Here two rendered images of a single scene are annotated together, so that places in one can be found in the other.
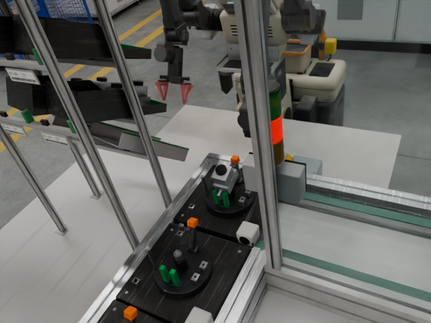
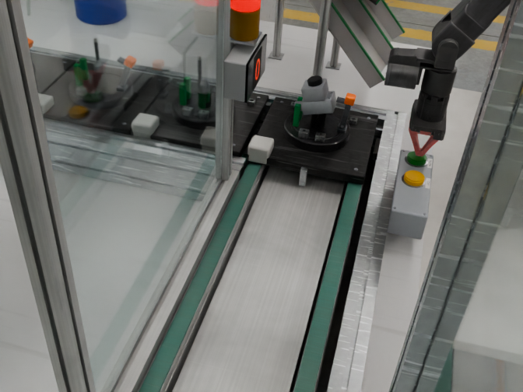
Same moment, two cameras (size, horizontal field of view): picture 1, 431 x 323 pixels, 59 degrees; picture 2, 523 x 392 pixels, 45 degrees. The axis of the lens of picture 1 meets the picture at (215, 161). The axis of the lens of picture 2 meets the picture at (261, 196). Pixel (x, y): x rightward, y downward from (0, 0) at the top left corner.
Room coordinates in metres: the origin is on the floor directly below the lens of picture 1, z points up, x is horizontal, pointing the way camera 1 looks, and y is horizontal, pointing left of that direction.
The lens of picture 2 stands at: (0.23, -1.03, 1.73)
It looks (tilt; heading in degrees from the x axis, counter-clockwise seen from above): 39 degrees down; 67
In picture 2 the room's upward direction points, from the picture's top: 4 degrees clockwise
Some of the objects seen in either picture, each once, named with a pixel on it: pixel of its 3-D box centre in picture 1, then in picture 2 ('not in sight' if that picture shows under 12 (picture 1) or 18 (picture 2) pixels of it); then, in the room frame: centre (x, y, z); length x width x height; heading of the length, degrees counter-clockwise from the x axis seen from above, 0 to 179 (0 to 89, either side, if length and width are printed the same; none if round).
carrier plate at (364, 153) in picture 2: (231, 200); (316, 137); (0.77, -0.02, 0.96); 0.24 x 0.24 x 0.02; 55
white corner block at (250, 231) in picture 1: (247, 234); (260, 149); (0.64, -0.04, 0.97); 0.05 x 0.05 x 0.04; 55
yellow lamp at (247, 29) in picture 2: not in sight; (243, 20); (0.57, -0.11, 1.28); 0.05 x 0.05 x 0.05
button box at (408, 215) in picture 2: not in sight; (410, 191); (0.90, -0.21, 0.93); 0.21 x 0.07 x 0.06; 55
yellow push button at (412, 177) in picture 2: not in sight; (413, 180); (0.90, -0.21, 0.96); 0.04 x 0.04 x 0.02
